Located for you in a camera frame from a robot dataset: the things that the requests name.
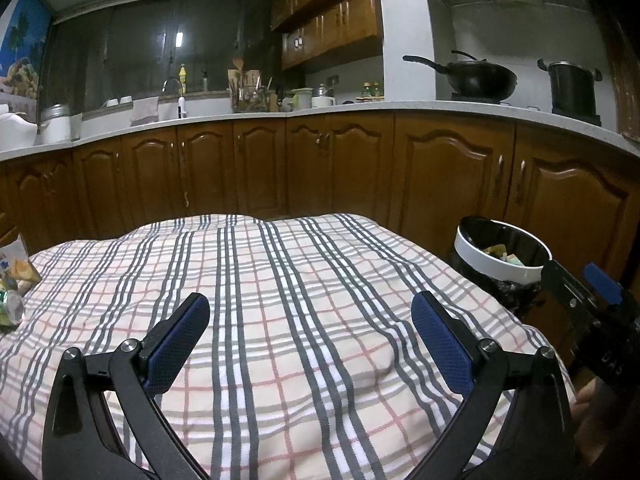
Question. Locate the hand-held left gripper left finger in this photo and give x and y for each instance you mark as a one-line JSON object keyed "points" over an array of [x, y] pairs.
{"points": [[177, 345]]}

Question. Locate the green crumpled wrapper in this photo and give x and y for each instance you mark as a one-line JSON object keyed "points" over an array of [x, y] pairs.
{"points": [[10, 310]]}

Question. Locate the white kitchen countertop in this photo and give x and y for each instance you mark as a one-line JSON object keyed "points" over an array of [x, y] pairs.
{"points": [[350, 108]]}

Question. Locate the brown lower kitchen cabinets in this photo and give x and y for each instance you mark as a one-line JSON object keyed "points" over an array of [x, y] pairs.
{"points": [[350, 170]]}

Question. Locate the brown kitchen cabinets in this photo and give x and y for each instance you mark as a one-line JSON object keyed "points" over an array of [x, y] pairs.
{"points": [[330, 15], [350, 170]]}

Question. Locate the black induction cooker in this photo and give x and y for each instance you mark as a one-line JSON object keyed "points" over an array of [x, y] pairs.
{"points": [[575, 117]]}

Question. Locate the white mug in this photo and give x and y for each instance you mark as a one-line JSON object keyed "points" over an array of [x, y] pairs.
{"points": [[322, 101]]}

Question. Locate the grey dish cloth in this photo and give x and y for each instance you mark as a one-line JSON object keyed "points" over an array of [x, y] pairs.
{"points": [[145, 111]]}

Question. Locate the white bowls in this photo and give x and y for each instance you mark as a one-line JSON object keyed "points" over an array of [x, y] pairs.
{"points": [[119, 101]]}

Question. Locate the yellow bottle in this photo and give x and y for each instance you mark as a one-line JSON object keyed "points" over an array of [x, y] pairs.
{"points": [[182, 79]]}

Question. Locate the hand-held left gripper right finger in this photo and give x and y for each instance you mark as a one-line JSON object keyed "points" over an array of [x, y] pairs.
{"points": [[445, 345]]}

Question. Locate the brown upper kitchen cabinets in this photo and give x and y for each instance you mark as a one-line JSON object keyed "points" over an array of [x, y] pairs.
{"points": [[330, 15]]}

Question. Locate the black stockpot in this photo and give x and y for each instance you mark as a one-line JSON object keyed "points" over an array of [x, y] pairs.
{"points": [[572, 85]]}

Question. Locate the dark kitchen window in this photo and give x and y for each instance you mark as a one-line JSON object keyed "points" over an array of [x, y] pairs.
{"points": [[135, 45]]}

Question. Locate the pale green container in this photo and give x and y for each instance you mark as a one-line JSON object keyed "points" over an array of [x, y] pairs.
{"points": [[301, 99]]}

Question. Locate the chrome sink faucet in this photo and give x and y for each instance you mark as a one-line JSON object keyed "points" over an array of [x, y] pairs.
{"points": [[172, 84]]}

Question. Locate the metal kettle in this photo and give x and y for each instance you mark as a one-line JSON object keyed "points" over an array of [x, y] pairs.
{"points": [[321, 91]]}

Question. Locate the small spray bottle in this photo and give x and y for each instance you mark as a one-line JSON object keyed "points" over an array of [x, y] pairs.
{"points": [[204, 80]]}

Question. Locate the grey wall socket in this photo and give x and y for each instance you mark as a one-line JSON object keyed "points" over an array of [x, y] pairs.
{"points": [[334, 80]]}

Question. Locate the white rimmed bin black bag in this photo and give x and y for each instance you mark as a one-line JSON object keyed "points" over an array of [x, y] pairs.
{"points": [[495, 270]]}

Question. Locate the plaid checked blanket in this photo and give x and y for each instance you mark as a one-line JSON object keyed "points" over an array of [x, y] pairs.
{"points": [[300, 285]]}

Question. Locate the green capped bottles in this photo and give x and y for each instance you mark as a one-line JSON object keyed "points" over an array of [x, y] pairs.
{"points": [[374, 90]]}

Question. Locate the metal lidded canister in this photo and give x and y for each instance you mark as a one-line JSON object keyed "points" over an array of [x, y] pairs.
{"points": [[59, 125]]}

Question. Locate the utensil holder with utensils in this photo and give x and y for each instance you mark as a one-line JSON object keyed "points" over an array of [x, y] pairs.
{"points": [[243, 90]]}

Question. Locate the printed snack bag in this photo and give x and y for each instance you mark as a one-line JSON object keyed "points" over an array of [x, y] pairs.
{"points": [[20, 265]]}

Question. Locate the white soap bottle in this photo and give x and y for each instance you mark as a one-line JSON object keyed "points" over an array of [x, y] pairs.
{"points": [[182, 109]]}

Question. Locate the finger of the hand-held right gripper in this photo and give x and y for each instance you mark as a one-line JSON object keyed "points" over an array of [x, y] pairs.
{"points": [[602, 282], [570, 290]]}

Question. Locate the black wok with lid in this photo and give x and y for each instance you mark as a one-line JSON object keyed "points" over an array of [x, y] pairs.
{"points": [[475, 77]]}

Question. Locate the pale crumpled wrapper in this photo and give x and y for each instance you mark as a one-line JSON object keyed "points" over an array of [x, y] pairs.
{"points": [[513, 259]]}

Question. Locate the blue wall poster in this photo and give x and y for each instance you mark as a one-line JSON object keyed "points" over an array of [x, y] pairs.
{"points": [[22, 55]]}

